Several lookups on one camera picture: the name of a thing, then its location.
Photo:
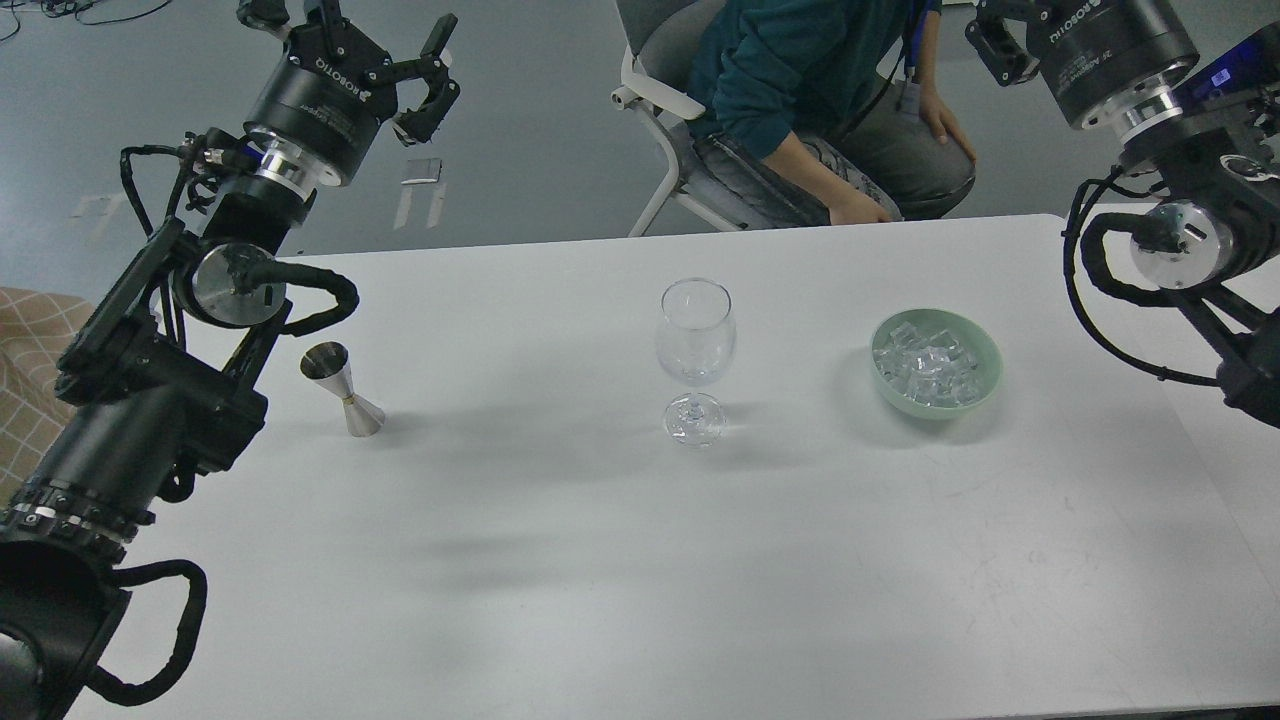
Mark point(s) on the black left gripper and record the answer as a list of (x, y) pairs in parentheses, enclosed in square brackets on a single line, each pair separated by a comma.
[(318, 98)]

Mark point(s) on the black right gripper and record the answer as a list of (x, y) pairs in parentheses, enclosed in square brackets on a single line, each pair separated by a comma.
[(1106, 63)]

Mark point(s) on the steel cocktail jigger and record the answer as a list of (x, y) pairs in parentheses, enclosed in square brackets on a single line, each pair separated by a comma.
[(328, 365)]

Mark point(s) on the green bowl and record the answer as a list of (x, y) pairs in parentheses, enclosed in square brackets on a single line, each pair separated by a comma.
[(932, 319)]

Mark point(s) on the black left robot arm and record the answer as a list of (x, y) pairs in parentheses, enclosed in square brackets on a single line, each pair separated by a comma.
[(163, 375)]

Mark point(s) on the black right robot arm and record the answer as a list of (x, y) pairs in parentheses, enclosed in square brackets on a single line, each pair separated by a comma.
[(1192, 201)]

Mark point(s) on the clear ice cubes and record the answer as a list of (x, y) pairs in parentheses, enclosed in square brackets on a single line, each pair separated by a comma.
[(930, 368)]

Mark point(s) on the clear wine glass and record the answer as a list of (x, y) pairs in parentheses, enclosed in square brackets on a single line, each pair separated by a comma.
[(694, 344)]

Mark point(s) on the seated person in teal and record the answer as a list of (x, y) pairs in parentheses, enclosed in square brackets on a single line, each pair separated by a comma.
[(828, 112)]

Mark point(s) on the grey white office chair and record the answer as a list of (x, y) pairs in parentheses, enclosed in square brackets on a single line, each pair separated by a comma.
[(662, 39)]

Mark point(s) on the beige checkered cushion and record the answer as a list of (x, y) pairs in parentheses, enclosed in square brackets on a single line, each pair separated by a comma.
[(36, 327)]

